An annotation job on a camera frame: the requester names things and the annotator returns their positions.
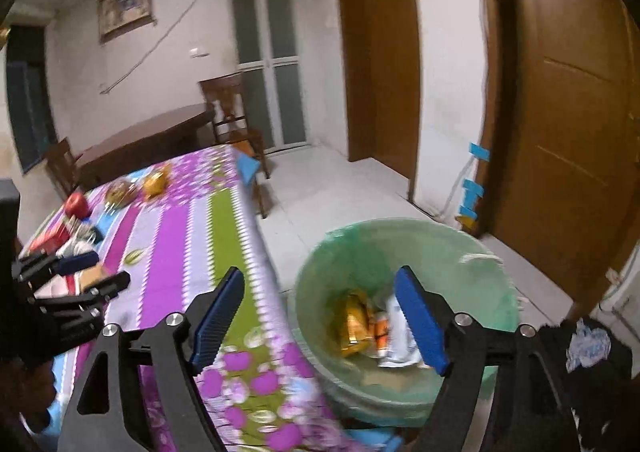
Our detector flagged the white alcohol wipes packet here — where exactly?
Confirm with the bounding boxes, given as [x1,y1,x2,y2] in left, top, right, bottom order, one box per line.
[376,295,430,370]

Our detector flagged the yellow snack wrapper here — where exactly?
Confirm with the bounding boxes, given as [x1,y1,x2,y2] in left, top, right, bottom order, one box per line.
[336,289,374,357]

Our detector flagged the yellow sponge block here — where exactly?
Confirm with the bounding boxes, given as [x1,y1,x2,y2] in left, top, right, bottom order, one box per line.
[77,262,111,291]

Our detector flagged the white red medicine box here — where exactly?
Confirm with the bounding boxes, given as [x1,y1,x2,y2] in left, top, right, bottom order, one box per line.
[35,274,78,298]

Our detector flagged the green lined trash bin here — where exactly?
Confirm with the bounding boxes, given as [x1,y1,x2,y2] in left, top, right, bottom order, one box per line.
[288,219,520,427]

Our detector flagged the person's left hand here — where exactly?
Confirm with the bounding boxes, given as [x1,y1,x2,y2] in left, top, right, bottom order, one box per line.
[1,359,56,434]

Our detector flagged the red snack packet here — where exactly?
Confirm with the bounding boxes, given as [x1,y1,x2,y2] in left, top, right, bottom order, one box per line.
[28,222,70,255]

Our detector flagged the crumpled white tissue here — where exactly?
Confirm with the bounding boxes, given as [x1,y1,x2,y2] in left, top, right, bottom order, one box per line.
[55,221,104,257]

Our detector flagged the red apple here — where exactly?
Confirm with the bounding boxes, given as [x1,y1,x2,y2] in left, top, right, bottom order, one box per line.
[63,191,92,220]

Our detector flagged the floral purple striped tablecloth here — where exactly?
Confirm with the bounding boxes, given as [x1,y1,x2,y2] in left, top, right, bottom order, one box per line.
[35,146,400,451]

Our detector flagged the round pastry in plastic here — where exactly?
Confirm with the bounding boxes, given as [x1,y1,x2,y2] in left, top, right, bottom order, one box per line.
[104,179,138,210]

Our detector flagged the wooden chair left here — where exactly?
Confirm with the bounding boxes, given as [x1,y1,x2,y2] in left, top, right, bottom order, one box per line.
[44,138,79,199]

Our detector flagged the golden foil wrapper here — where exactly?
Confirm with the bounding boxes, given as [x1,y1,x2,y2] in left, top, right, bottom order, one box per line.
[141,163,171,201]

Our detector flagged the brown wooden door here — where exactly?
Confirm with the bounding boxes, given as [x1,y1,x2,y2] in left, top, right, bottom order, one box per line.
[474,0,639,317]
[338,0,420,179]

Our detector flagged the dark window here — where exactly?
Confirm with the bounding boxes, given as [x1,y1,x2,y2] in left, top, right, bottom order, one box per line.
[6,26,58,173]

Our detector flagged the dark wooden dining table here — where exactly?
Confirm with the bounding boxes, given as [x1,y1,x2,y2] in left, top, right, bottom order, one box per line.
[77,104,209,191]

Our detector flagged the wooden chair by door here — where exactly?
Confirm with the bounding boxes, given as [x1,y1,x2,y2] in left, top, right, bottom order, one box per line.
[198,70,271,218]

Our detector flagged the white glass double door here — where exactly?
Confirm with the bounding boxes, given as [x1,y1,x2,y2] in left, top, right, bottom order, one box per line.
[231,0,307,152]

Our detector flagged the blue tape strips on wall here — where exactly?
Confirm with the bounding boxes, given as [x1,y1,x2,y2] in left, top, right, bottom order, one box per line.
[457,143,490,229]

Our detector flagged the round gold wall clock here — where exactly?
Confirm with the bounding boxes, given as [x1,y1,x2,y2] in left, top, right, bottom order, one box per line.
[0,26,11,50]

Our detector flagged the framed wall picture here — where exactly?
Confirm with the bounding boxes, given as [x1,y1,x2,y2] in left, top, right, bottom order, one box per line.
[98,0,156,43]

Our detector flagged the wall cable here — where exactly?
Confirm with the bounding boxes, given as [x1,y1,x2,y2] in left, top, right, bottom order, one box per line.
[98,0,227,95]

